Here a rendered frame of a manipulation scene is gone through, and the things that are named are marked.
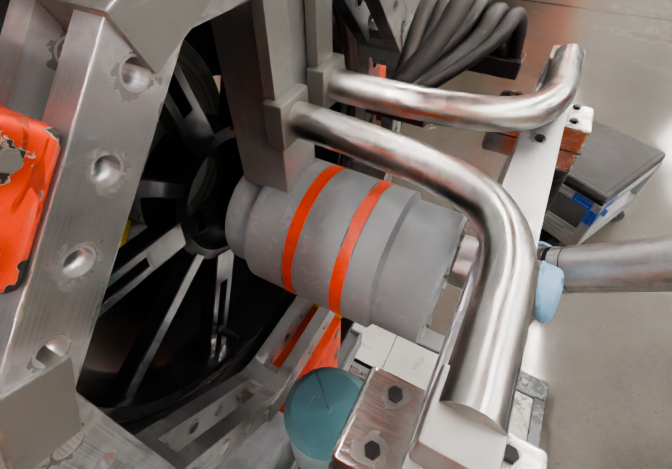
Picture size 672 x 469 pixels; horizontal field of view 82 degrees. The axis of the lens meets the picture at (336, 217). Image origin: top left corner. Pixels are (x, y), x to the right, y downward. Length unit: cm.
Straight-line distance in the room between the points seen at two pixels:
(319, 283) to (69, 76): 24
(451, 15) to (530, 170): 15
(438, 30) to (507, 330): 26
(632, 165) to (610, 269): 89
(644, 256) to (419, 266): 49
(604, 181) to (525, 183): 122
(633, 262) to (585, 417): 71
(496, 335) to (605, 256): 62
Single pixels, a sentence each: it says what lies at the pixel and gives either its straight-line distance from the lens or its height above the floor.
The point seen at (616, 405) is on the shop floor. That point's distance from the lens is 145.
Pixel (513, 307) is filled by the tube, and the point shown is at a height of 101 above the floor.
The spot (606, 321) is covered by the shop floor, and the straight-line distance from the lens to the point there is 159.
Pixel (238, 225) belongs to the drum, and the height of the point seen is 88.
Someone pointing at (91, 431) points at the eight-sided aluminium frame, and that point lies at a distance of 29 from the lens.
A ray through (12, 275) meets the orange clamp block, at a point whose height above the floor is 103.
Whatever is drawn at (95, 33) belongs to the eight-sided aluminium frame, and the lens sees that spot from 19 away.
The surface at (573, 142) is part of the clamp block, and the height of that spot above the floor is 94.
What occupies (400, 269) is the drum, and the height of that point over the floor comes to 90.
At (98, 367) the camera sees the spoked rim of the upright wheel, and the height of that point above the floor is 72.
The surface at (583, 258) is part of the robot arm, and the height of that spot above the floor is 62.
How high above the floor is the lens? 115
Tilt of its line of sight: 46 degrees down
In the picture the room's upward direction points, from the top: straight up
